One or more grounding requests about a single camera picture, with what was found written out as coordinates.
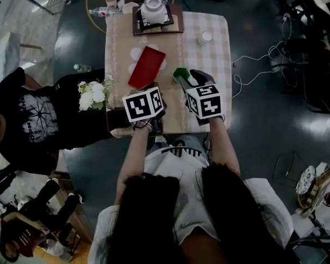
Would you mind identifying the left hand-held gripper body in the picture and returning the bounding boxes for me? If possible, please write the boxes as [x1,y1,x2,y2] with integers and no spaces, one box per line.
[122,82,167,135]

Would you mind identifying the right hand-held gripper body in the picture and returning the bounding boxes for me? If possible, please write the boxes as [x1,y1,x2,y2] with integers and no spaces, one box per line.
[184,82,226,127]

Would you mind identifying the green cup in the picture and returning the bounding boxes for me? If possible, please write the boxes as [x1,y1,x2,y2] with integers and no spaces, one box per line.
[172,67,193,84]

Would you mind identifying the red tray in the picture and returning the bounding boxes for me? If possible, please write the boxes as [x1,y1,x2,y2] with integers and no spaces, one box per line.
[128,46,167,90]

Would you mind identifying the person's left forearm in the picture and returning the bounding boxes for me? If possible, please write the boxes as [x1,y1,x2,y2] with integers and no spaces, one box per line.
[114,128,151,206]

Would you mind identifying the person's right forearm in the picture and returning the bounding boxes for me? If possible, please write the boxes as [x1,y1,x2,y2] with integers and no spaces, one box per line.
[208,118,241,175]

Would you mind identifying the table with checked tablecloth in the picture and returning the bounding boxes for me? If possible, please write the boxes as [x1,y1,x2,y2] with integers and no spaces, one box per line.
[104,11,233,137]

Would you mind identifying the small white round lid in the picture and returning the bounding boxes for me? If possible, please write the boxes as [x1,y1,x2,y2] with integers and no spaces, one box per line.
[200,30,214,43]

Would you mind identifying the person's jeans legs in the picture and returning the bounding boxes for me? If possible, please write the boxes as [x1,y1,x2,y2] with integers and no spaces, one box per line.
[164,133,208,152]

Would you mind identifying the white flower bouquet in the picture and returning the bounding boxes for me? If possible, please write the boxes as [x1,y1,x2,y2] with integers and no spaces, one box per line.
[77,74,115,112]

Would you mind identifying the white flower-shaped coaster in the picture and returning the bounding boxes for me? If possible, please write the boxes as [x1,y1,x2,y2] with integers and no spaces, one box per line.
[128,43,168,75]

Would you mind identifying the brown wooden board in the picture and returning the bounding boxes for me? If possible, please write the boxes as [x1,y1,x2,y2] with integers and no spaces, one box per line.
[131,4,185,36]

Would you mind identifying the white ceramic jar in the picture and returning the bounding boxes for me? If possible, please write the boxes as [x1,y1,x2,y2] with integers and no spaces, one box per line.
[140,0,166,24]

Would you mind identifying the person's white shirt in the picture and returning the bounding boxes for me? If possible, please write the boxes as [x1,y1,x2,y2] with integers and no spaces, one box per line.
[87,147,294,264]

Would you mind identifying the white bowl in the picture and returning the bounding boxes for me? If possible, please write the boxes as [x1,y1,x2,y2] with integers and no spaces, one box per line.
[122,1,140,14]

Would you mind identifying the clear plastic water bottle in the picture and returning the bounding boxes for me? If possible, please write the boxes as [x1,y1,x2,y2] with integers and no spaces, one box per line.
[88,6,119,18]

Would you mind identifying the floral round cushion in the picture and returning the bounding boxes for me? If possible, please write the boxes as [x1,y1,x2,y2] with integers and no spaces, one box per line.
[295,166,317,195]

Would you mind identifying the wooden slat bench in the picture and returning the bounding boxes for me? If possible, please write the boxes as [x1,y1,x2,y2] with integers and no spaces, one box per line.
[54,172,94,243]

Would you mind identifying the white draped furniture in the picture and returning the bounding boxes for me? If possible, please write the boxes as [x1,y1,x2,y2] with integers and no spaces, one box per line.
[0,31,21,87]

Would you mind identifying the white cable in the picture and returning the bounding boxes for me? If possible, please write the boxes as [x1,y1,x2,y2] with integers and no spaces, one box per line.
[230,15,295,98]

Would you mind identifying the black wire jar stand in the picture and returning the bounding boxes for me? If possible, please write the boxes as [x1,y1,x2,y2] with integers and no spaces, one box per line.
[136,4,174,31]

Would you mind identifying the black wire chair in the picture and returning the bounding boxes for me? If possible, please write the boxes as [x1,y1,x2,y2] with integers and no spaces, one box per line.
[273,150,306,188]

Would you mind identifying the gold hoop frame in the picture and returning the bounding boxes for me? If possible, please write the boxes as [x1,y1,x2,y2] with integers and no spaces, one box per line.
[85,0,175,35]

